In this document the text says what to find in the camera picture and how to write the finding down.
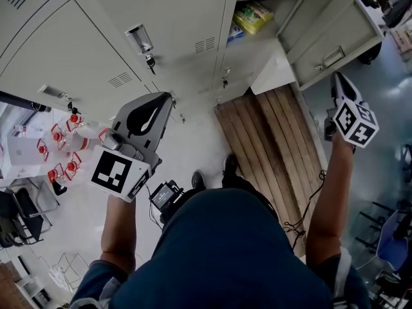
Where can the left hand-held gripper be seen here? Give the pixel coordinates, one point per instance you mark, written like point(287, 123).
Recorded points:
point(111, 172)

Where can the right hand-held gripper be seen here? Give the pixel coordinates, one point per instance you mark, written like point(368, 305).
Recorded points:
point(355, 124)

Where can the grey metal locker cabinet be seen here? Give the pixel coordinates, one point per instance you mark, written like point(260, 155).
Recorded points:
point(96, 27)

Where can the person's left forearm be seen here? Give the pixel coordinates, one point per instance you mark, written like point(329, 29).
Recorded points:
point(119, 233)

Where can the person's right forearm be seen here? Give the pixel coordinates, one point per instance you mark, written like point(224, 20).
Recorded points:
point(328, 204)

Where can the black backpack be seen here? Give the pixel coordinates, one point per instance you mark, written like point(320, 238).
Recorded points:
point(370, 55)

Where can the group of clear water jugs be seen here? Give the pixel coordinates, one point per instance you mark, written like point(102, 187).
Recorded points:
point(77, 140)

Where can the brown cardboard box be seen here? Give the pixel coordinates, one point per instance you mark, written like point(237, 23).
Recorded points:
point(402, 40)

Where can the person's left shoe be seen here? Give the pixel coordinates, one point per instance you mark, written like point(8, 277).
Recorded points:
point(198, 180)

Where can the person's shoe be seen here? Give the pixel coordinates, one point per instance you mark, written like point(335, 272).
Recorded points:
point(198, 180)
point(230, 169)

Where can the wooden slat platform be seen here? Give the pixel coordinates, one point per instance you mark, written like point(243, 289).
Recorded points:
point(273, 146)

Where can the person's right shoe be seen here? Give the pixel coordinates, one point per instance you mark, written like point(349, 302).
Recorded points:
point(230, 169)

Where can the small black box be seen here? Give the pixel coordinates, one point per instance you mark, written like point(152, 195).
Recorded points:
point(59, 189)

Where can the clothes rack with coats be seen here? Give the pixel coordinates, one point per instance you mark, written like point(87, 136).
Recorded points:
point(399, 2)

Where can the yellow green packet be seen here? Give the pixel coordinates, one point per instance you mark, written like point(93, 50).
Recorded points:
point(252, 18)

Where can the white carton box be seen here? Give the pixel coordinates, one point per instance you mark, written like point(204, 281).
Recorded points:
point(25, 154)

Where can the blue white packet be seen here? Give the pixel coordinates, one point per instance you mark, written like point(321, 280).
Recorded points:
point(235, 34)

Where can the black folding chair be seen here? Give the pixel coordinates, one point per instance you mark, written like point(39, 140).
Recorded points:
point(22, 217)

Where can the person's blue shirt torso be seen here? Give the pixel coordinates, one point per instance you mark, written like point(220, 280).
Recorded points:
point(222, 256)

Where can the blue chair with black legs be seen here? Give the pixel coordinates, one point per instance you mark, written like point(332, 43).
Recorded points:
point(392, 243)

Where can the white power strip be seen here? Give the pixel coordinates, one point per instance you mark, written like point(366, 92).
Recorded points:
point(57, 275)

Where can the window with black frame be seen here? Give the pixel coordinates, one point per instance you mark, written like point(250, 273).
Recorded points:
point(16, 98)

